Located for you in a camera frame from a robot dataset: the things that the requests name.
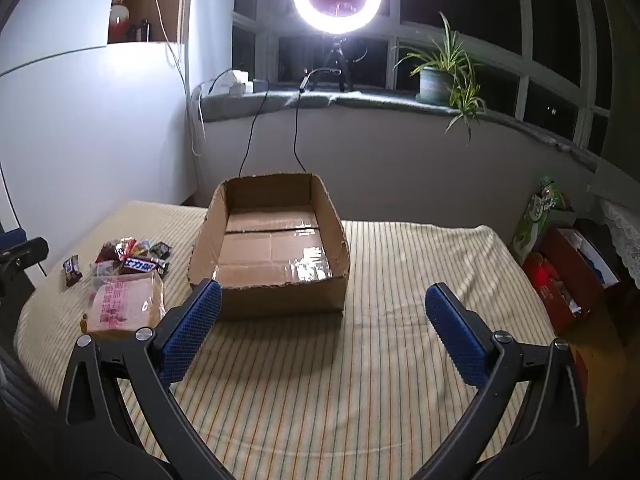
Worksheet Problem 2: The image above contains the white lace cloth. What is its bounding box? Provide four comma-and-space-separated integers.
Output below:
600, 200, 640, 286

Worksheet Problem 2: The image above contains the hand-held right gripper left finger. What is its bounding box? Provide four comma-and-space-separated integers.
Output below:
52, 279, 236, 480

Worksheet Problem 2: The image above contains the red cardboard box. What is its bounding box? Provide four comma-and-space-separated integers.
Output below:
522, 227, 623, 333

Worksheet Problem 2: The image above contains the green snack bag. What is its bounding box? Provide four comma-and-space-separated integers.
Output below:
512, 175, 571, 266

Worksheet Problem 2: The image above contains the white framed window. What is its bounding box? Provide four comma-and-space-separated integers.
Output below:
232, 0, 640, 161

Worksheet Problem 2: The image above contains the white power strip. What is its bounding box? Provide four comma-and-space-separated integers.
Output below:
210, 67, 253, 97

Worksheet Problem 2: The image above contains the sliced bread packet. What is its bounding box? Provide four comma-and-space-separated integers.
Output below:
82, 274, 166, 337

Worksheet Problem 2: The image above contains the striped bed sheet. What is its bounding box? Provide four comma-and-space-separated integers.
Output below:
15, 200, 576, 471

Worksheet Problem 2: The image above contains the dark chocolate bar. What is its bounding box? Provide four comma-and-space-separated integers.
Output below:
122, 256, 167, 275
62, 255, 84, 288

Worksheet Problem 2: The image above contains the red-edged clear snack packet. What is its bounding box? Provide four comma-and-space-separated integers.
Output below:
97, 241, 126, 263

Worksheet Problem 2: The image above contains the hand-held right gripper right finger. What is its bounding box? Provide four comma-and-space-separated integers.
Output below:
424, 282, 591, 480

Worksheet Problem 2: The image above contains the black cable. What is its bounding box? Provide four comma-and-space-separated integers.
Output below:
239, 91, 271, 177
292, 67, 346, 173

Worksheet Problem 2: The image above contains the white wardrobe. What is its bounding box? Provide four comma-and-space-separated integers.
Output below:
0, 42, 196, 281

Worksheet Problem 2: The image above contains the white cable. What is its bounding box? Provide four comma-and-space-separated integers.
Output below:
146, 0, 206, 161

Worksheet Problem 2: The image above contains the potted spider plant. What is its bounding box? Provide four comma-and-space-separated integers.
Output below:
392, 11, 488, 148

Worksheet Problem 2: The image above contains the black tripod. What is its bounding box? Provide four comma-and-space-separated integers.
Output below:
320, 35, 353, 93

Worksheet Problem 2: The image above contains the red and white vase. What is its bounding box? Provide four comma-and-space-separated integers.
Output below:
109, 0, 133, 43

